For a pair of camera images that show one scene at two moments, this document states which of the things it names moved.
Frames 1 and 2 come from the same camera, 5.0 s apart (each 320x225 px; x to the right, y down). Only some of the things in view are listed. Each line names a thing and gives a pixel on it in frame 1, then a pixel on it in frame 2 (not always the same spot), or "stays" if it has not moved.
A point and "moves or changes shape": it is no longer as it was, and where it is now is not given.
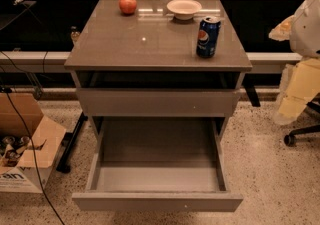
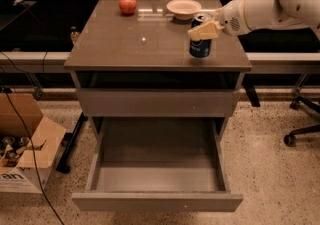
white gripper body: [306, 32] -> [233, 19]
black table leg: [67, 142] stays
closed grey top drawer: [159, 102] stays
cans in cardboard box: [11, 149] stays
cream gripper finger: [282, 31] -> [206, 30]
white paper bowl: [184, 9] stays
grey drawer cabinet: [143, 65] stays
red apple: [127, 4] stays
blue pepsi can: [207, 37] moves or changes shape
